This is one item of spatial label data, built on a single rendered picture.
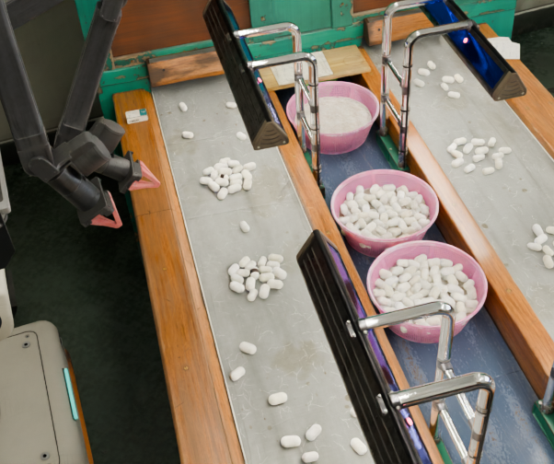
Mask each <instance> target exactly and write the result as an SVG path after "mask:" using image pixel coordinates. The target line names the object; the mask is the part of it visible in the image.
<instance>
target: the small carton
mask: <svg viewBox="0 0 554 464"><path fill-rule="evenodd" d="M125 114H126V119H127V122H128V124H130V123H135V122H143V121H148V117H147V113H146V109H140V110H131V111H126V112H125Z"/></svg>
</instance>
